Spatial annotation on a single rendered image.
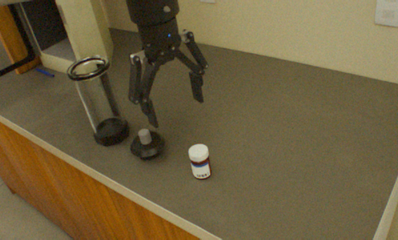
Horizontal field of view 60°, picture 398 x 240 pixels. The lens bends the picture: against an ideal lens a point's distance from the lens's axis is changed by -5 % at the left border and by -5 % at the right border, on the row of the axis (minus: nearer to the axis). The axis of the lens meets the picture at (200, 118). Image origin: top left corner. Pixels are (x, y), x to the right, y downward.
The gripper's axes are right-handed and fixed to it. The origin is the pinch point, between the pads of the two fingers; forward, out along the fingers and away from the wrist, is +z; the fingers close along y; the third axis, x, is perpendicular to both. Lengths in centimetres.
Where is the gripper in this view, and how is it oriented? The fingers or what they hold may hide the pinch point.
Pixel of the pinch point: (175, 106)
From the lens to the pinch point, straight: 78.3
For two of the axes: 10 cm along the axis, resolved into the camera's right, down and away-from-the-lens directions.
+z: 1.5, 7.9, 5.9
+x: 6.0, 4.1, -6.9
